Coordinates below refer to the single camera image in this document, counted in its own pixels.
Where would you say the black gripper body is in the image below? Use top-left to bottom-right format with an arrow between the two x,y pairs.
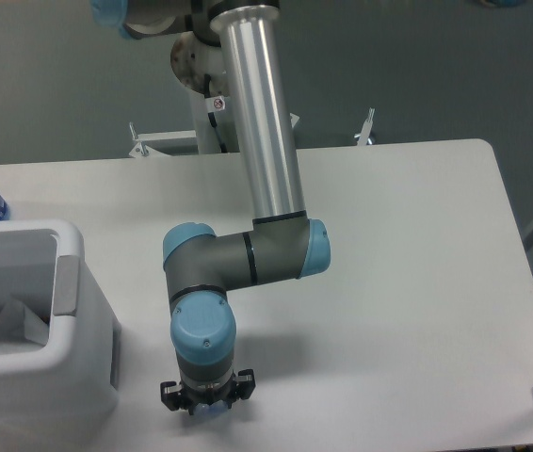
181,376 -> 235,408

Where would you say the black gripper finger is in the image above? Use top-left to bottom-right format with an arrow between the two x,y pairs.
227,368 -> 255,408
159,380 -> 193,415

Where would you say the clear plastic bottle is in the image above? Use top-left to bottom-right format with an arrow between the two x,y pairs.
193,400 -> 229,417

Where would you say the clear plastic bag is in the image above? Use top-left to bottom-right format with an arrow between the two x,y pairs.
0,299 -> 49,356

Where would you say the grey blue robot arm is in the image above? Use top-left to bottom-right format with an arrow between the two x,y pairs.
90,1 -> 331,412

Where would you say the white trash can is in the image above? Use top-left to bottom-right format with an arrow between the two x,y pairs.
0,218 -> 122,420

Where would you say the white left base bracket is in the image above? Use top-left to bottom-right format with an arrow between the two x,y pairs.
128,121 -> 198,158

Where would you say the white base bracket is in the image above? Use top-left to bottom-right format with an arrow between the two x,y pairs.
289,113 -> 299,135
354,107 -> 376,146
128,121 -> 198,158

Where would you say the black cable on pedestal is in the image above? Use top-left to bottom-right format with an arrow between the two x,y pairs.
202,73 -> 229,154

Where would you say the white middle base bracket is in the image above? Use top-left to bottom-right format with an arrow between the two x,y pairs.
289,113 -> 299,135

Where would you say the white right base bracket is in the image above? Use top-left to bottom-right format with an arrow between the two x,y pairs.
354,107 -> 376,146

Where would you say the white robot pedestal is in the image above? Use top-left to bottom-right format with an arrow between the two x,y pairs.
169,34 -> 244,154

